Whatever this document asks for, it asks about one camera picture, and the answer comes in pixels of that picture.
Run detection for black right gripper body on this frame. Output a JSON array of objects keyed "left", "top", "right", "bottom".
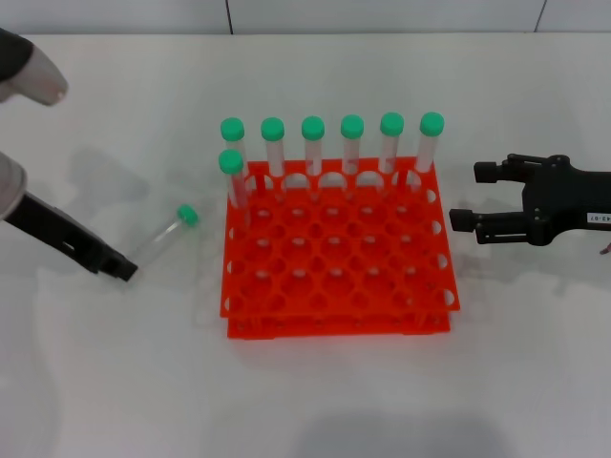
[{"left": 520, "top": 153, "right": 611, "bottom": 247}]

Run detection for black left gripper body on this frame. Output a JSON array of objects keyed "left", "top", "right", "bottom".
[{"left": 2, "top": 192, "right": 121, "bottom": 278}]

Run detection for green capped clear test tube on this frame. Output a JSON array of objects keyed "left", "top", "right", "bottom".
[
  {"left": 376, "top": 112, "right": 406, "bottom": 192},
  {"left": 260, "top": 116, "right": 288, "bottom": 192},
  {"left": 133, "top": 203, "right": 200, "bottom": 271},
  {"left": 411, "top": 112, "right": 446, "bottom": 190},
  {"left": 340, "top": 114, "right": 366, "bottom": 192},
  {"left": 300, "top": 115, "right": 327, "bottom": 197},
  {"left": 220, "top": 116, "right": 251, "bottom": 166},
  {"left": 218, "top": 149, "right": 253, "bottom": 228}
]

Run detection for orange plastic test tube rack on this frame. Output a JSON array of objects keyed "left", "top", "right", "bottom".
[{"left": 219, "top": 156, "right": 462, "bottom": 341}]

